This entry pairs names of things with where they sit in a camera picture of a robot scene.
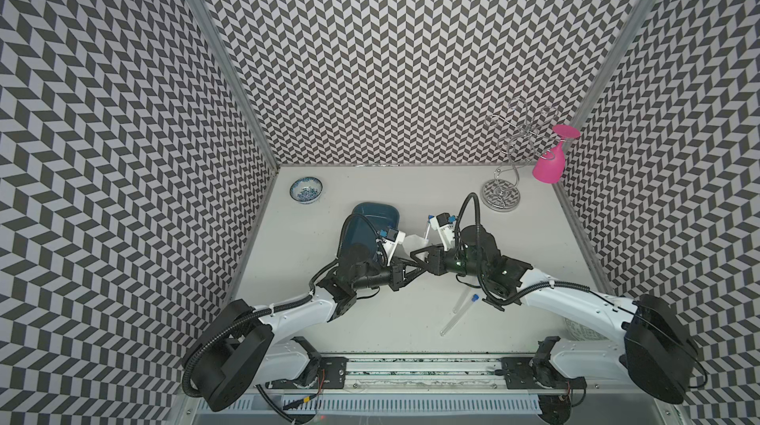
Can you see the chrome wire glass rack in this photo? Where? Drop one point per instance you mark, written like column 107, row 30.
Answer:
column 525, row 136

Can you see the pink plastic wine glass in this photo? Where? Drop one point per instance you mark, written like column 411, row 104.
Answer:
column 551, row 164

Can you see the blue white ceramic bowl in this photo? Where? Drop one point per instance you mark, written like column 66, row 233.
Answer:
column 306, row 190

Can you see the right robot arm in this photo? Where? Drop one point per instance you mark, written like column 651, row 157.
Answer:
column 640, row 341

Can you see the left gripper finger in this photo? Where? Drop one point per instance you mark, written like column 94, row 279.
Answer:
column 411, row 266
column 400, row 278

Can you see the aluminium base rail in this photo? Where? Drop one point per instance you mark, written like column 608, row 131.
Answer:
column 434, row 389

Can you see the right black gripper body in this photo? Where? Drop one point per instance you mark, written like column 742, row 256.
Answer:
column 454, row 261

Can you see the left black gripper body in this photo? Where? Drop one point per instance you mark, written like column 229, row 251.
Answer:
column 380, row 279

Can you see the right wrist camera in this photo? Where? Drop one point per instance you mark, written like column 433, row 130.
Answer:
column 443, row 225

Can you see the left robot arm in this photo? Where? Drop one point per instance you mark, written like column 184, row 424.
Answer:
column 246, row 346

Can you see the teal plastic tray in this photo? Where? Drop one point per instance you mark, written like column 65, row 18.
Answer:
column 365, row 222

